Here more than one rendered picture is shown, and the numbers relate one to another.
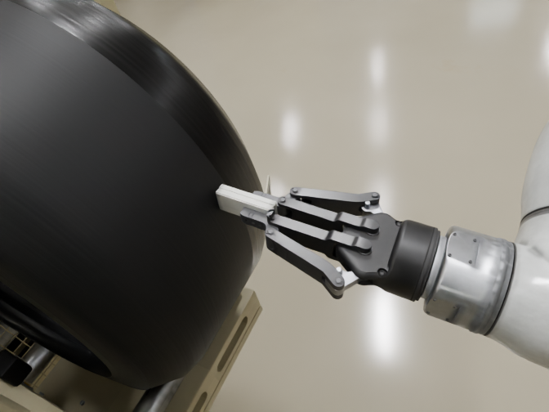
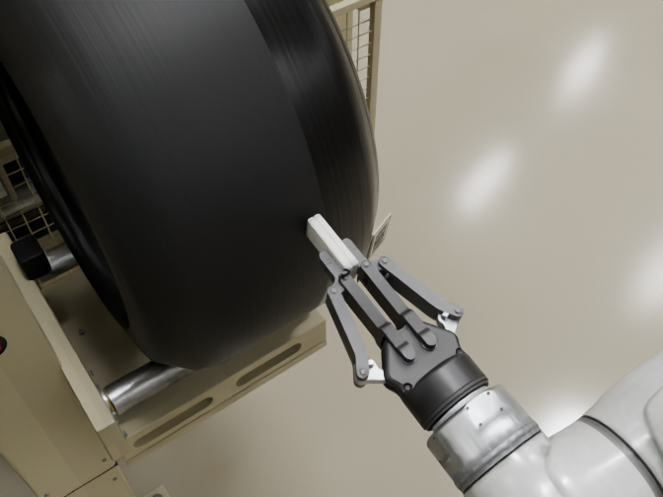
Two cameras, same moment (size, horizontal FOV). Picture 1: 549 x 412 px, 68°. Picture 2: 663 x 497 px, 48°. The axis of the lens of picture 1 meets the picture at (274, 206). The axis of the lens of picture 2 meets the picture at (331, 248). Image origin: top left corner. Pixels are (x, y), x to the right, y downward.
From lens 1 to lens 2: 0.31 m
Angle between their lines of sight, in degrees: 13
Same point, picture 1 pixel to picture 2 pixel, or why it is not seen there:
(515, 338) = not seen: outside the picture
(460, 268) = (468, 424)
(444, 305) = (439, 447)
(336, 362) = (405, 462)
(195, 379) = (207, 379)
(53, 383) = (60, 294)
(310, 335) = (393, 409)
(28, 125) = (166, 93)
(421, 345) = not seen: outside the picture
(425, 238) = (461, 381)
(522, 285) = (507, 469)
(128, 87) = (272, 83)
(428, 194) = not seen: outside the picture
